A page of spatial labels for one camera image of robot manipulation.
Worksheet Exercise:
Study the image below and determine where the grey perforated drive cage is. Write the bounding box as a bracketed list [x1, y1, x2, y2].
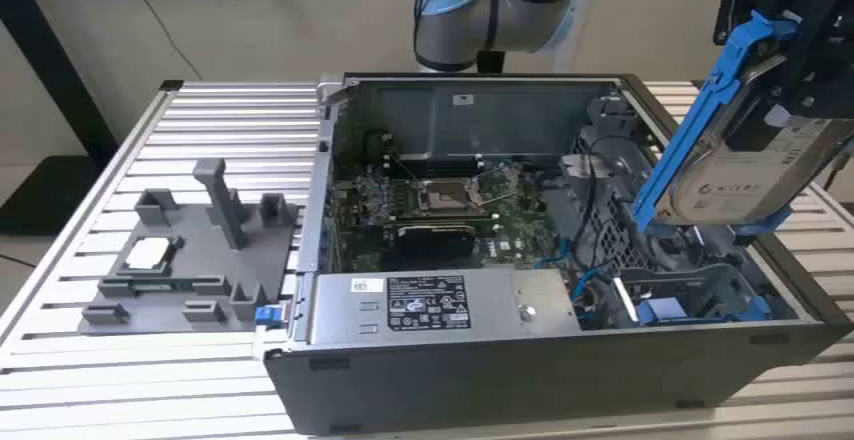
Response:
[539, 124, 675, 281]

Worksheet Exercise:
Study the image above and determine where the thin black wall cable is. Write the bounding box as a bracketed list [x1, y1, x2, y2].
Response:
[113, 0, 205, 81]

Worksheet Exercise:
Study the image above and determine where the silver power supply unit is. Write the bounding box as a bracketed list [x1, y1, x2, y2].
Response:
[307, 267, 580, 346]

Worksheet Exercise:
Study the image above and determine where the empty blue disk carrier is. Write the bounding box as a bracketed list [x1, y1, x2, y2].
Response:
[636, 297, 772, 325]

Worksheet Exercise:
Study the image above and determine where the green motherboard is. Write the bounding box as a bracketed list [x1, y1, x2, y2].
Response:
[329, 159, 582, 276]

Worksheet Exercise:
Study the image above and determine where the black stand with base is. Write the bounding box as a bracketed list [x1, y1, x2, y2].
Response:
[0, 0, 125, 237]

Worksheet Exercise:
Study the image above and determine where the hard disk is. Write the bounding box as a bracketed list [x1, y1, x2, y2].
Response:
[630, 9, 854, 240]

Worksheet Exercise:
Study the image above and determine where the CPU socket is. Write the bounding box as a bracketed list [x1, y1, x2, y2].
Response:
[416, 177, 483, 214]

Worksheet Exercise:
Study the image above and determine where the green RAM stick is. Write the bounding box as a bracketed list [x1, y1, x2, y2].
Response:
[129, 279, 201, 294]

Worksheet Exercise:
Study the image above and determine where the black graphics card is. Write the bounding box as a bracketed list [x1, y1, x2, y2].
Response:
[345, 219, 482, 274]

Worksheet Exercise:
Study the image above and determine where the black open PC case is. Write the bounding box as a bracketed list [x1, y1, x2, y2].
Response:
[252, 72, 854, 436]

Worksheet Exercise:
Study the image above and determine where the silver CPU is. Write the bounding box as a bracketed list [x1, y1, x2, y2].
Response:
[124, 237, 179, 271]

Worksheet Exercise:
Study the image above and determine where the thin metal locking lever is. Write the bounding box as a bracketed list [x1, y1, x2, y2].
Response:
[393, 156, 421, 184]

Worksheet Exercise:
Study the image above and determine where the black RAM slot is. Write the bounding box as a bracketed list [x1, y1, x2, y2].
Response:
[385, 218, 503, 230]
[385, 209, 503, 221]
[383, 153, 486, 164]
[383, 161, 486, 172]

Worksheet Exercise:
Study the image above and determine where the blue case latch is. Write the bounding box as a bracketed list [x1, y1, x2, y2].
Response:
[255, 304, 285, 329]

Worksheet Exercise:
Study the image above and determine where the blue data wire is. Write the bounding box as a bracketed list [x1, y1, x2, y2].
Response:
[536, 253, 606, 306]

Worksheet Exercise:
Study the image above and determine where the grey parts rack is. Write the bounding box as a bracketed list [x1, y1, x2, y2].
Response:
[77, 157, 301, 336]

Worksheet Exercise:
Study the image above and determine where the long black wire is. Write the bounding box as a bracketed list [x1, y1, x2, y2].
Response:
[574, 133, 659, 274]

